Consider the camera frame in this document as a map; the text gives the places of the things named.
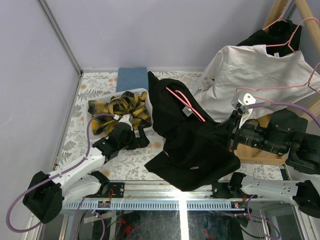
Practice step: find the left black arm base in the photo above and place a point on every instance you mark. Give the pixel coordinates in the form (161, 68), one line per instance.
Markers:
(115, 190)

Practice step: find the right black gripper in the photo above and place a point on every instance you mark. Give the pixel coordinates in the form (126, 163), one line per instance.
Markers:
(225, 127)

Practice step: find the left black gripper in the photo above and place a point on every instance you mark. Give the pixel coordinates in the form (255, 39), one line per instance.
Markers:
(139, 133)

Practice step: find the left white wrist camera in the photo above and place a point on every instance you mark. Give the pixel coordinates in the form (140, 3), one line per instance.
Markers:
(126, 119)

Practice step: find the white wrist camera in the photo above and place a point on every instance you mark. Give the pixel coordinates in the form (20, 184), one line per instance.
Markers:
(240, 100)
(126, 119)

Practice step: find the wooden clothes rack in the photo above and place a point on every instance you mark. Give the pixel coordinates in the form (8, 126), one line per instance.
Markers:
(283, 141)

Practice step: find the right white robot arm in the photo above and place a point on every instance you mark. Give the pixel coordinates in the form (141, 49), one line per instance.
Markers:
(304, 195)

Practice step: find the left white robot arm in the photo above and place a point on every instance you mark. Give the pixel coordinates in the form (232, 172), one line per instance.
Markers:
(50, 193)

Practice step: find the white shirt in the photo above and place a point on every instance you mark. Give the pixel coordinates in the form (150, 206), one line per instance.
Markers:
(233, 67)

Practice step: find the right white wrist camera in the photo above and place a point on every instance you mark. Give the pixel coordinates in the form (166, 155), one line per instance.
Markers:
(240, 100)

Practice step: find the folded blue cloth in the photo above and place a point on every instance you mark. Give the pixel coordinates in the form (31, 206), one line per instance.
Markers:
(132, 78)

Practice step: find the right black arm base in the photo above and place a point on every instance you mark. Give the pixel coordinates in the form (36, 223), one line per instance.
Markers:
(229, 190)

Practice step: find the grey slotted cable duct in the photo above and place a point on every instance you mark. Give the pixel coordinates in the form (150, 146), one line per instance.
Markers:
(121, 204)

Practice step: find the pink wire hanger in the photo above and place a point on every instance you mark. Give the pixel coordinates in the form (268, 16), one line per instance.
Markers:
(289, 83)

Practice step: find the aluminium corner frame post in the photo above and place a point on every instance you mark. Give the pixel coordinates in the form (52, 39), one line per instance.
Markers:
(60, 36)

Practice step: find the yellow plaid shirt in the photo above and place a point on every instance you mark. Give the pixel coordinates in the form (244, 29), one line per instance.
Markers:
(109, 112)

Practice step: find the white plastic basket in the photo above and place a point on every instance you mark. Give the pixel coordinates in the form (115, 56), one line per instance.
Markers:
(89, 118)

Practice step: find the pink hanger front black shirt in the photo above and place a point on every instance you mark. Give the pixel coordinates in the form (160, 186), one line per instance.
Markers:
(188, 109)

